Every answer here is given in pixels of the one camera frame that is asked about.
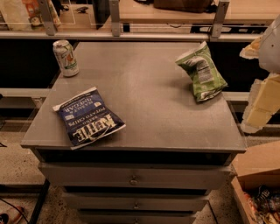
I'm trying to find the white printed bag background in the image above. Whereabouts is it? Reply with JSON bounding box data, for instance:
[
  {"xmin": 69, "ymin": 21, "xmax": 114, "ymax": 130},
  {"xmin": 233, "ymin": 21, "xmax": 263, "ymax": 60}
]
[{"xmin": 0, "ymin": 0, "xmax": 62, "ymax": 32}]

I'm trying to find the middle drawer with knob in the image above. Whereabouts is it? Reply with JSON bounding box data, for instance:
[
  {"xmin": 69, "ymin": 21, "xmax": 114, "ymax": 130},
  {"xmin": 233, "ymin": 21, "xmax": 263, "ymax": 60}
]
[{"xmin": 62, "ymin": 192, "xmax": 208, "ymax": 212}]

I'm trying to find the blue Kettle chip bag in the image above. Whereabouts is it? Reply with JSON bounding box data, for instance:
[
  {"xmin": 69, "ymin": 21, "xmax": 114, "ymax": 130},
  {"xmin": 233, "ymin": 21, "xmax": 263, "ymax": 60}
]
[{"xmin": 52, "ymin": 87, "xmax": 126, "ymax": 150}]

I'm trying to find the wooden background table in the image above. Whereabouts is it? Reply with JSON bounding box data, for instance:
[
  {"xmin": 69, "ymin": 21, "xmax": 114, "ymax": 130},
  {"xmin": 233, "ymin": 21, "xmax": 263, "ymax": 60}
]
[{"xmin": 119, "ymin": 0, "xmax": 280, "ymax": 25}]

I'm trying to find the grey metal railing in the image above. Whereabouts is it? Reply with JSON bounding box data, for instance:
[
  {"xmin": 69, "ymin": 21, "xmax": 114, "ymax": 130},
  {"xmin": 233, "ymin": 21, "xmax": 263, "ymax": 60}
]
[{"xmin": 0, "ymin": 0, "xmax": 267, "ymax": 42}]

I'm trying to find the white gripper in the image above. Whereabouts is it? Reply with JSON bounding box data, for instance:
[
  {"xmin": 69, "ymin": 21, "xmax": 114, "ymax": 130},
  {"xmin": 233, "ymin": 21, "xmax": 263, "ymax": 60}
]
[{"xmin": 239, "ymin": 15, "xmax": 280, "ymax": 133}]

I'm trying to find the top drawer with knob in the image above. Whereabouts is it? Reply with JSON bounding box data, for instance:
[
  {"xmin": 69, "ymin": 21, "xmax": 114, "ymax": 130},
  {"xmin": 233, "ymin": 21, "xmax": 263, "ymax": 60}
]
[{"xmin": 38, "ymin": 163, "xmax": 230, "ymax": 189}]

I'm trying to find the cardboard box with snacks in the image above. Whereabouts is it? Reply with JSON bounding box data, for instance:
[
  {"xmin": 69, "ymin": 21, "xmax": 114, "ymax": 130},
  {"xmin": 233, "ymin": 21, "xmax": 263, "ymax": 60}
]
[{"xmin": 231, "ymin": 141, "xmax": 280, "ymax": 224}]

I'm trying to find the black cable on floor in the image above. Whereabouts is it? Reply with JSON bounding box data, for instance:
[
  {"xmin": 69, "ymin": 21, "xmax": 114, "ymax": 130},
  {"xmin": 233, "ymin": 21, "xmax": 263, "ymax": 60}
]
[{"xmin": 0, "ymin": 197, "xmax": 30, "ymax": 224}]

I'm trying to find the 7up soda can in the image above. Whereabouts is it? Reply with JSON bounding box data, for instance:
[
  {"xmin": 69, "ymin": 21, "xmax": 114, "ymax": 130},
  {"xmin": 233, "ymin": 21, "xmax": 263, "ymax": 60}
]
[{"xmin": 52, "ymin": 39, "xmax": 79, "ymax": 77}]

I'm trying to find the bottom drawer with knob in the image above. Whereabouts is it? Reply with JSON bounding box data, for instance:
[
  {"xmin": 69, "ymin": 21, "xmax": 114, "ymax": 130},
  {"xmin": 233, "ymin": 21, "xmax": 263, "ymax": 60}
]
[{"xmin": 78, "ymin": 211, "xmax": 196, "ymax": 224}]

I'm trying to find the dark bag on table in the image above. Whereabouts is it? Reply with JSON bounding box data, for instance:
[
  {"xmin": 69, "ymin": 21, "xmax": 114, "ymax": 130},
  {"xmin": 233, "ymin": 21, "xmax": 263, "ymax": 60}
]
[{"xmin": 153, "ymin": 0, "xmax": 217, "ymax": 13}]

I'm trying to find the green jalapeno chip bag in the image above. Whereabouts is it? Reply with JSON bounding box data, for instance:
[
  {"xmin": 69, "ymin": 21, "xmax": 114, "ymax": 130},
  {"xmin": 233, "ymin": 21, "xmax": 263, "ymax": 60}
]
[{"xmin": 176, "ymin": 41, "xmax": 228, "ymax": 102}]

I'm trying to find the grey drawer cabinet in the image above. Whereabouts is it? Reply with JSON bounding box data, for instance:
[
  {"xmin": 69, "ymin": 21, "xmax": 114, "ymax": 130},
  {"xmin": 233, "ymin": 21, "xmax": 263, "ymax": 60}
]
[{"xmin": 22, "ymin": 42, "xmax": 245, "ymax": 216}]

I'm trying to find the drawer with knob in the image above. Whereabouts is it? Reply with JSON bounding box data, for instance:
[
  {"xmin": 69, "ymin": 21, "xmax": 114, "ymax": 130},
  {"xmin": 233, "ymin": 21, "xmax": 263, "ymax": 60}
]
[
  {"xmin": 38, "ymin": 163, "xmax": 230, "ymax": 189},
  {"xmin": 78, "ymin": 211, "xmax": 196, "ymax": 224},
  {"xmin": 62, "ymin": 192, "xmax": 208, "ymax": 212}
]

